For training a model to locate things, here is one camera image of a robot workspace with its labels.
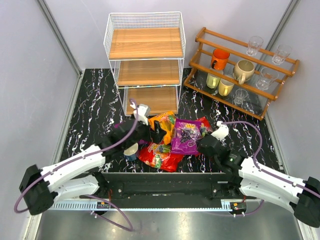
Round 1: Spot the red candy bag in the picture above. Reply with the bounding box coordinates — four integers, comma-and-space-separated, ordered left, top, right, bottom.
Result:
195, 116, 213, 140
138, 142, 184, 173

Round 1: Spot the wooden cup rack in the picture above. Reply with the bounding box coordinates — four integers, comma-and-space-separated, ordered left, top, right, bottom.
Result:
183, 27, 300, 120

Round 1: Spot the yellow orange candy bag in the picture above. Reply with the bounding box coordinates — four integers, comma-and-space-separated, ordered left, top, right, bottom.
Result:
148, 111, 176, 145

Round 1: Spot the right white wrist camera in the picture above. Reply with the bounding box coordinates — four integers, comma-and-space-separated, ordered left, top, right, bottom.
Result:
210, 121, 229, 141

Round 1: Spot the white wire wooden shelf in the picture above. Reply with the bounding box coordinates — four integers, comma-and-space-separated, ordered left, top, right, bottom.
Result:
103, 11, 186, 116

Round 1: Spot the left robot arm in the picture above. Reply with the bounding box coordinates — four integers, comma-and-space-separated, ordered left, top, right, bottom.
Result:
14, 119, 166, 216

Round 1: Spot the clear glass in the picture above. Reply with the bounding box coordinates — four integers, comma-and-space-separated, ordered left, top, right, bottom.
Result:
255, 67, 279, 91
272, 44, 292, 65
246, 35, 264, 56
234, 88, 248, 105

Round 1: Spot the pale yellow mug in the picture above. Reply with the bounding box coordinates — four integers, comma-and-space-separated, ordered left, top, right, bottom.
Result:
218, 78, 234, 97

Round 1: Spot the clear glass top left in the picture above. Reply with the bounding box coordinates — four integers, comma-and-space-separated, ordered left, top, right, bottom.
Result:
246, 35, 264, 56

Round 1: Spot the light green mug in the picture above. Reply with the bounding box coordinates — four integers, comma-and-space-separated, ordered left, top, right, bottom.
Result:
206, 73, 221, 89

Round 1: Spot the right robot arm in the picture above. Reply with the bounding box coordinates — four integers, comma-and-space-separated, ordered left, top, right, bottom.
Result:
197, 135, 320, 228

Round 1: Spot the clear glass bottom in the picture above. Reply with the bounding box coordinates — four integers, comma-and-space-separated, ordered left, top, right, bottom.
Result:
234, 88, 248, 105

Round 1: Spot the beige large mug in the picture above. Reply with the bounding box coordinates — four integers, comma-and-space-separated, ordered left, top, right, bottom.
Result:
232, 59, 255, 85

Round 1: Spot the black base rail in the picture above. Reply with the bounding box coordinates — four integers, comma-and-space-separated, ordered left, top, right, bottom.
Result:
54, 172, 244, 211

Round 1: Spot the clear glass top right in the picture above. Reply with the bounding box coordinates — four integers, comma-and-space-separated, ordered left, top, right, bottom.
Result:
272, 44, 292, 65

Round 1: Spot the clear glass middle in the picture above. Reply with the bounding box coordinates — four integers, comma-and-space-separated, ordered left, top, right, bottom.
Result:
255, 67, 279, 91

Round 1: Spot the blue paper cup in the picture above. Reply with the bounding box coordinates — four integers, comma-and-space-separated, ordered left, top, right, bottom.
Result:
123, 143, 139, 162

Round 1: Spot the orange mug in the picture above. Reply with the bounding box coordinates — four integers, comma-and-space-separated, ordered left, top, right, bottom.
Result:
210, 48, 230, 71

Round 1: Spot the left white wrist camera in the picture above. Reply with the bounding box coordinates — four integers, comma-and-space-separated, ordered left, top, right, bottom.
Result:
130, 103, 151, 125

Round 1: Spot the purple grape candy bag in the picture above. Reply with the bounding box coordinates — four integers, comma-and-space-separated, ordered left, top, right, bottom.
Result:
171, 118, 201, 155

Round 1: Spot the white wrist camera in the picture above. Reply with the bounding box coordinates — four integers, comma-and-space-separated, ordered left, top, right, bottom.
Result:
130, 103, 151, 125
210, 121, 229, 141

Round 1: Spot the red candy bag left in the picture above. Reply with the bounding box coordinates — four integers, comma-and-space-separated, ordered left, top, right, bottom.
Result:
138, 142, 184, 173

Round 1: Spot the red candy bag right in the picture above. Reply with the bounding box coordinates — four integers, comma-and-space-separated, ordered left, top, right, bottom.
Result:
195, 116, 213, 140

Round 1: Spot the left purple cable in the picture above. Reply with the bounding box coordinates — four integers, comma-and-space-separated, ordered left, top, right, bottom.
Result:
13, 98, 141, 232

